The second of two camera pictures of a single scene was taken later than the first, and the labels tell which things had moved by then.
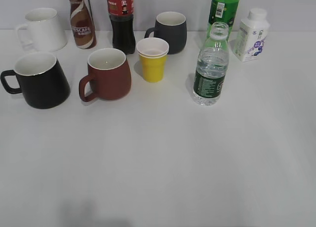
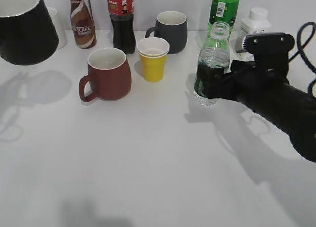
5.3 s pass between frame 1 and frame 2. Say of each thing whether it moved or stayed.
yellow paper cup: stayed
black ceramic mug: moved
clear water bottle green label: stayed
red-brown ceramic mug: stayed
